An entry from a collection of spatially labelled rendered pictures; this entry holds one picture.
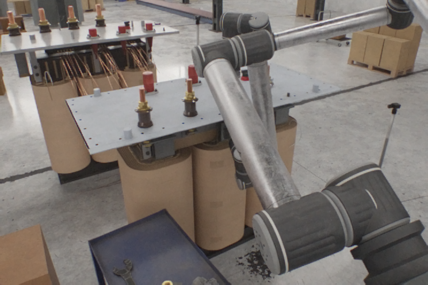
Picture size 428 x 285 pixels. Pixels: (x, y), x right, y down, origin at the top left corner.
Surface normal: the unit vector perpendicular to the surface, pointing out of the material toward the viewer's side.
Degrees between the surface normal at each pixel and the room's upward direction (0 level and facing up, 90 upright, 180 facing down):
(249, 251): 0
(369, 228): 61
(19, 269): 0
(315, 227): 41
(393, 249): 45
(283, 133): 90
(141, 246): 0
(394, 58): 90
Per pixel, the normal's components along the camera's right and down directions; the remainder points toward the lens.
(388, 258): -0.65, -0.20
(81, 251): 0.00, -0.90
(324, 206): -0.11, -0.71
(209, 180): -0.11, 0.44
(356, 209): 0.01, -0.44
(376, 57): -0.84, 0.24
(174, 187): 0.51, 0.38
